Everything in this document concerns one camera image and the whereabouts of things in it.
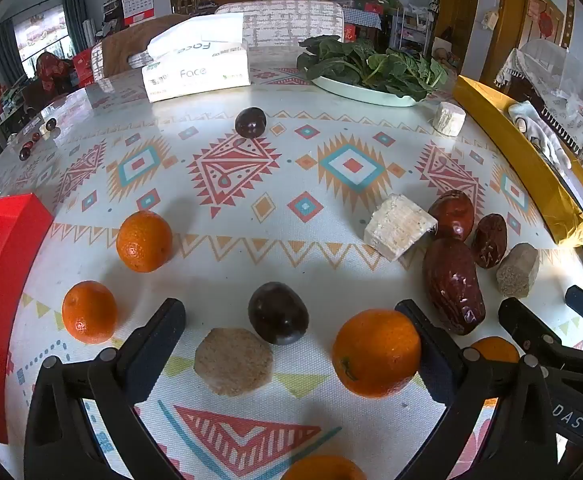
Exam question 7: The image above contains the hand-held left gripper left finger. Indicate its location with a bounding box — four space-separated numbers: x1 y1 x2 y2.
24 298 187 480

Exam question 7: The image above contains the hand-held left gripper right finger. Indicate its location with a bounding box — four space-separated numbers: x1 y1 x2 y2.
394 299 559 480

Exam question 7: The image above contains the orange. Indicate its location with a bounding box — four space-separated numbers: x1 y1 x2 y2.
280 455 367 480
332 309 422 400
470 336 521 367
62 280 119 345
116 210 174 274

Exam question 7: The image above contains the dark passion fruit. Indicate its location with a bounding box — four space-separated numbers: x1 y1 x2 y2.
234 106 267 139
248 281 309 346

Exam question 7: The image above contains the red box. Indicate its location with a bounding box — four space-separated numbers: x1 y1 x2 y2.
0 193 55 445

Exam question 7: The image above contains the brown cylinder block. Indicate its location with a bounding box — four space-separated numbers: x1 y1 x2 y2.
496 242 541 298

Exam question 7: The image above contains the large red date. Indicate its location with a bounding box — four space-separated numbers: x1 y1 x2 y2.
422 236 486 336

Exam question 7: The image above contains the round brown cake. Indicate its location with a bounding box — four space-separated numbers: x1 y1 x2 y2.
194 328 274 398

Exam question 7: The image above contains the white cube block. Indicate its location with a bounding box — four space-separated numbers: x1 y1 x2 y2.
363 193 439 262

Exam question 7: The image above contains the yellow box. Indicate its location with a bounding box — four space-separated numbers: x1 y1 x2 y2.
452 75 583 248

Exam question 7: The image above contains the white glove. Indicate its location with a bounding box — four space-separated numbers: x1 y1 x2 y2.
509 100 572 170

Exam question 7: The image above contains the white cylinder block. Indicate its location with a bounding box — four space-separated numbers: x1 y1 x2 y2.
432 100 467 137

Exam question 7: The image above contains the white lace cloth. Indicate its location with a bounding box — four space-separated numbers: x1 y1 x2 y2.
494 40 583 111

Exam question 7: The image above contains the white oval plate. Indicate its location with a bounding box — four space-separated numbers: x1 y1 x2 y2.
310 74 425 108

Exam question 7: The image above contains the white tissue box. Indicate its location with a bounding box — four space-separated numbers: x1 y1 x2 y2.
142 12 251 103

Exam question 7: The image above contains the plate of green spinach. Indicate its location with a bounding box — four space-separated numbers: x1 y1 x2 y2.
296 35 449 101

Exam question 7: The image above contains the red cloth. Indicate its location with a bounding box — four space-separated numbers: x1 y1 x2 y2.
36 51 75 92

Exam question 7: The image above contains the wooden chair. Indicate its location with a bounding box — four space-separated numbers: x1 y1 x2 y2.
92 15 192 93

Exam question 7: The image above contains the metal shelf rack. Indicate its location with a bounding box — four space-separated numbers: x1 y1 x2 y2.
389 4 435 56

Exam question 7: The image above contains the blue checkered tablecloth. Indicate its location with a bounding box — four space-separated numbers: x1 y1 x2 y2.
342 7 383 30

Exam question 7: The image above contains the grey curtain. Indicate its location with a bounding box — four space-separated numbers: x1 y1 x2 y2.
0 17 25 81
62 0 88 56

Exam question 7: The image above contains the patterned white chair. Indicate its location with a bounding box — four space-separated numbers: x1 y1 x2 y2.
215 0 345 48

